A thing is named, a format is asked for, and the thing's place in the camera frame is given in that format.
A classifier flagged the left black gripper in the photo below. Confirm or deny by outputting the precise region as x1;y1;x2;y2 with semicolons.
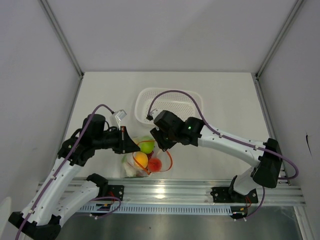
93;126;141;154

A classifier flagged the green apple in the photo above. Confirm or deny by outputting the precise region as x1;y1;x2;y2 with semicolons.
138;136;155;154

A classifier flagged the orange fruit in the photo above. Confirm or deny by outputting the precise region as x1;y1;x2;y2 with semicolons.
133;151;149;168

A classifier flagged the clear orange zip top bag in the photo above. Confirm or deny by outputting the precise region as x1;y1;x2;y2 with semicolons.
120;135;173;178

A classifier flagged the red peach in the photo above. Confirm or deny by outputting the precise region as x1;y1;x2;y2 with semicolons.
147;157;162;173

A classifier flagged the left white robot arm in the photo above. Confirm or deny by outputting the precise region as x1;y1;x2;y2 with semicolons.
8;114;140;240

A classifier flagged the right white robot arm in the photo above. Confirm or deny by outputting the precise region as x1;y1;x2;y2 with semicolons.
147;109;282;202

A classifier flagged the white perforated plastic basket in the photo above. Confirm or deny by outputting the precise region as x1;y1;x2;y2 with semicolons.
134;87;204;127

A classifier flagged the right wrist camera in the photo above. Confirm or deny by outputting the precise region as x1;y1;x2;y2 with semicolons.
146;109;160;122

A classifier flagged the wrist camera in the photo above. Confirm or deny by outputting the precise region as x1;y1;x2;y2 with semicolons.
146;109;160;122
109;109;127;129

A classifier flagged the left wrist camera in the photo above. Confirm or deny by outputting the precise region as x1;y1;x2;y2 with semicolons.
109;109;127;129

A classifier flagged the aluminium rail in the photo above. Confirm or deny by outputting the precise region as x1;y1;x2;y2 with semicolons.
33;178;307;207

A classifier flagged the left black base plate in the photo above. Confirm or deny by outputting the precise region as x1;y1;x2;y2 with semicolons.
106;185;125;201

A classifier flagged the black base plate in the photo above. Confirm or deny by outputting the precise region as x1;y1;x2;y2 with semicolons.
210;186;259;204
106;185;125;201

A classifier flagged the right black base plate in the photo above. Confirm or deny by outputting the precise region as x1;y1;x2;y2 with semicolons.
210;186;259;204

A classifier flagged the slotted cable duct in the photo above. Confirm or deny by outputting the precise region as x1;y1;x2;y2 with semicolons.
78;203;233;216

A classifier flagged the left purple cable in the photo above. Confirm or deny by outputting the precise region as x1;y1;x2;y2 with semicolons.
14;104;115;240

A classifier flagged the purple cable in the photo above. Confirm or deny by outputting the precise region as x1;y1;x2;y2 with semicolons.
147;89;300;221
14;104;115;240

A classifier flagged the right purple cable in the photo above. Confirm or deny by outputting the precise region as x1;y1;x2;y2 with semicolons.
147;89;300;221

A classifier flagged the left aluminium frame post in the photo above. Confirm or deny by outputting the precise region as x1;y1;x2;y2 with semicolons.
38;0;84;79

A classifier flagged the aluminium frame post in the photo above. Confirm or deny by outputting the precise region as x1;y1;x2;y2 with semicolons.
255;0;307;81
38;0;84;79

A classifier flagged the right aluminium frame post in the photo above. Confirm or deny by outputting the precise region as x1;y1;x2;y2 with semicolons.
255;0;307;81

